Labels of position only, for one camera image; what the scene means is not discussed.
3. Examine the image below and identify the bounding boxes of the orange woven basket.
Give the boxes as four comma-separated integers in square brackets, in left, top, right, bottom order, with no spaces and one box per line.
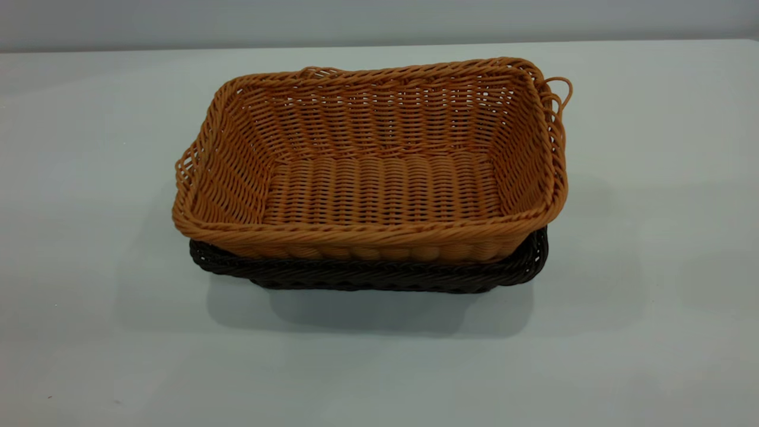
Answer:
[172,56,574,263]

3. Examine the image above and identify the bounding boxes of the black woven basket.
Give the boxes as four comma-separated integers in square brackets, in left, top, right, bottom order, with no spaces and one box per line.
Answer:
[189,226,549,295]

